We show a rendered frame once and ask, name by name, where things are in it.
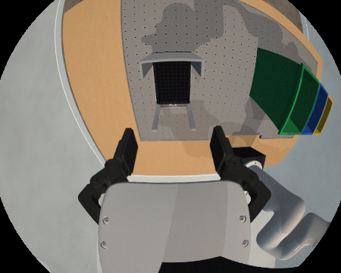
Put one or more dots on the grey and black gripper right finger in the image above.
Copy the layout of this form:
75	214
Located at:
231	167

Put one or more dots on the yellow open-top bin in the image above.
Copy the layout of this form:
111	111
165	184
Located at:
323	119

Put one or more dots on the green bin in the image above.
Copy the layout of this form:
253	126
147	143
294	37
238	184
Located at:
283	91

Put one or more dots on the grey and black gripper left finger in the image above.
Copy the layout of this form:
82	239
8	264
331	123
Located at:
116	170

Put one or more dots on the blue open-top bin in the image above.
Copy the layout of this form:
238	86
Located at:
317	113

